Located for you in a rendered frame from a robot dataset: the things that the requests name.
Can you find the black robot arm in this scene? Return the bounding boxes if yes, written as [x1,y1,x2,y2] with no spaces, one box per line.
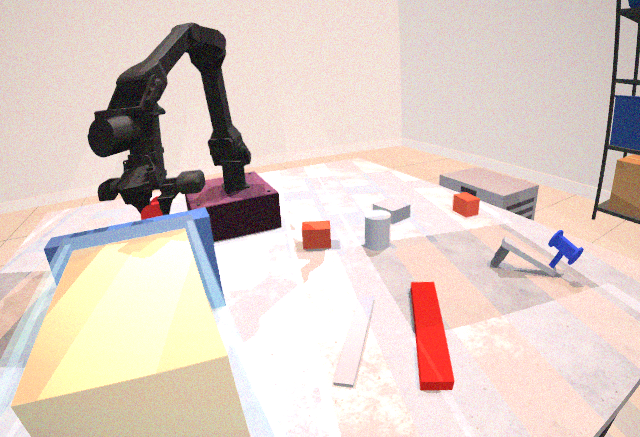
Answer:
[87,23,251,205]

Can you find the white flat bar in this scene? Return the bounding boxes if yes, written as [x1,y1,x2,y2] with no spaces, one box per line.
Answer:
[333,295,374,388]

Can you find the red flat bar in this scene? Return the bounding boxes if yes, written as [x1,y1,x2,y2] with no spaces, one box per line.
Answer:
[410,282,455,391]

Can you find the grey cylinder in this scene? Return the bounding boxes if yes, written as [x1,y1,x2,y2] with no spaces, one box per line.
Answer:
[364,210,391,251]

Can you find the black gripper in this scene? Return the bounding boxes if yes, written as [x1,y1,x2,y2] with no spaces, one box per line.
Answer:
[98,143,206,216]

